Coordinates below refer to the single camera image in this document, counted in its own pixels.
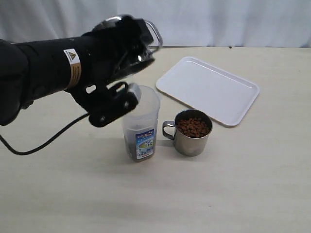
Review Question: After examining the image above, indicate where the clear plastic pitcher with label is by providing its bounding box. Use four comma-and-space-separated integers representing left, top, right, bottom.
122, 85, 160, 162

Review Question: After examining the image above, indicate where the white plastic tray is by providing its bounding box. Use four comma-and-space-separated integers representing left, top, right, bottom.
156, 56, 260, 127

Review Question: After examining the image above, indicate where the steel mug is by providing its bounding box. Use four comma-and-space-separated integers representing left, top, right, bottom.
92, 14, 164, 83
162, 109, 213, 157

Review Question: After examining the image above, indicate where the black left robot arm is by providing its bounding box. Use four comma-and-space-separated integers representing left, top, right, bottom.
0, 15, 156, 127

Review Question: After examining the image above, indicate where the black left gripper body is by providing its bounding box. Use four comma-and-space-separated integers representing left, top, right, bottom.
70, 35, 122, 107

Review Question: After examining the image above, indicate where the white backdrop curtain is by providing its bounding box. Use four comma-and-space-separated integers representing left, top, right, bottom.
0, 0, 311, 48

